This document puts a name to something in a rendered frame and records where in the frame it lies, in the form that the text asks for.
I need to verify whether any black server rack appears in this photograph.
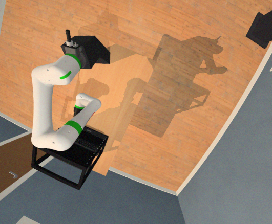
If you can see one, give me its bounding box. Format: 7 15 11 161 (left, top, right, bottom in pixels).
31 126 108 190

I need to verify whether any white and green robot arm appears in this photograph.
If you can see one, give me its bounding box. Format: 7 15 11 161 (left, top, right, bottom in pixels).
31 30 101 151

